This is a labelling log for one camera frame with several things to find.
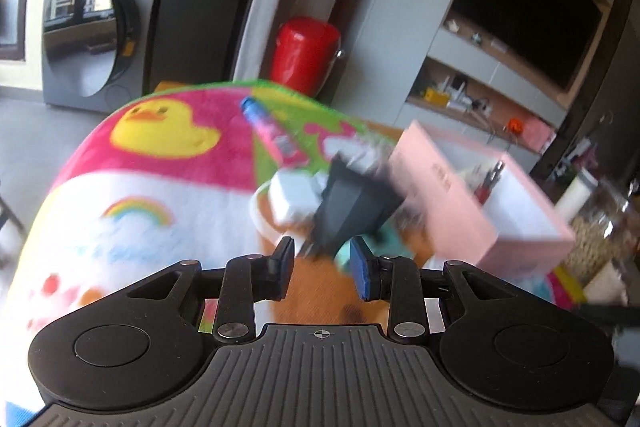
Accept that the pink cardboard box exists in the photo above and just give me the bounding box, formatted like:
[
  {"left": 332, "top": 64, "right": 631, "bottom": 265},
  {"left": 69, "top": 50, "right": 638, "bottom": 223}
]
[{"left": 387, "top": 121, "right": 576, "bottom": 282}]

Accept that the red cylindrical bin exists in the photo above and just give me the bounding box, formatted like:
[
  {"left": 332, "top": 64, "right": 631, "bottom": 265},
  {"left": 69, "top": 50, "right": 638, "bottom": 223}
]
[{"left": 270, "top": 18, "right": 344, "bottom": 101}]

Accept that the small pink box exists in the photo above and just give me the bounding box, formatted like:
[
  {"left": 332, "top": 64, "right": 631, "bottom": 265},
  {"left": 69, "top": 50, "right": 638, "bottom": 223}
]
[{"left": 520, "top": 117, "right": 557, "bottom": 148}]

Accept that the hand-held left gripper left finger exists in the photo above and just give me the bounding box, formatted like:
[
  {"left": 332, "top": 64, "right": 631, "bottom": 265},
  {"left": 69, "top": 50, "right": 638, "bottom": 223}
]
[{"left": 127, "top": 237, "right": 296, "bottom": 343}]

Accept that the pink tube with blue cap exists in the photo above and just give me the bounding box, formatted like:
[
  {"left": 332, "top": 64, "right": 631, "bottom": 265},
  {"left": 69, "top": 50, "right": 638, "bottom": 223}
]
[{"left": 240, "top": 97, "right": 309, "bottom": 168}]

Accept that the white roll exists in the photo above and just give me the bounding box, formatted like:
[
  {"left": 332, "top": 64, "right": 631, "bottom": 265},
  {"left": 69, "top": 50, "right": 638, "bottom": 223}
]
[{"left": 554, "top": 167, "right": 599, "bottom": 224}]

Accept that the red pen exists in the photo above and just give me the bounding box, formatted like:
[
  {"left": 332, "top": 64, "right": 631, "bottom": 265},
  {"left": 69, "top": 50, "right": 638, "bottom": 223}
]
[{"left": 474, "top": 159, "right": 507, "bottom": 204}]

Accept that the colourful printed blanket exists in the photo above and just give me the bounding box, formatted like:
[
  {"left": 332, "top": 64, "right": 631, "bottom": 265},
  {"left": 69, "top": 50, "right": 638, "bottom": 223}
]
[{"left": 0, "top": 78, "right": 591, "bottom": 427}]

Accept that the grey television cabinet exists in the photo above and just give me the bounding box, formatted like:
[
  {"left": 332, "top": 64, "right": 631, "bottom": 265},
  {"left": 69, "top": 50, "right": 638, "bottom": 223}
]
[{"left": 400, "top": 21, "right": 567, "bottom": 158}]

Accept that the glass jar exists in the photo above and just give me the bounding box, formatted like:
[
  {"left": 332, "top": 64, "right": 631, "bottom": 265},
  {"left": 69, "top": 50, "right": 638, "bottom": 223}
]
[{"left": 564, "top": 179, "right": 640, "bottom": 290}]

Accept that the grey washing machine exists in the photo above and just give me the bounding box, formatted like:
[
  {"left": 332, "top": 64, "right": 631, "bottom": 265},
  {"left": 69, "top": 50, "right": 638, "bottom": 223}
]
[{"left": 41, "top": 0, "right": 184, "bottom": 116}]

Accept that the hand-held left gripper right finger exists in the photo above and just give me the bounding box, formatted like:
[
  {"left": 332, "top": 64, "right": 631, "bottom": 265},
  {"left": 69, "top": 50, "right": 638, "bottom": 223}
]
[{"left": 349, "top": 236, "right": 513, "bottom": 342}]

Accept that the teal round object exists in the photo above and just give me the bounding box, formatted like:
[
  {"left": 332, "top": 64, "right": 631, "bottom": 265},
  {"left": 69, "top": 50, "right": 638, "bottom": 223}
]
[{"left": 334, "top": 232, "right": 401, "bottom": 269}]

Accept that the black power adapter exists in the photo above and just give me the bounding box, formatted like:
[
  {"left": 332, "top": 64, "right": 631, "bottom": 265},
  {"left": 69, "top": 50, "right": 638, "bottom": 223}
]
[{"left": 311, "top": 153, "right": 407, "bottom": 259}]

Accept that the white charger block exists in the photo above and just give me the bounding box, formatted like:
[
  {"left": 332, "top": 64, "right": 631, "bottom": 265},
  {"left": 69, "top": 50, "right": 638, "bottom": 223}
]
[{"left": 267, "top": 169, "right": 332, "bottom": 226}]

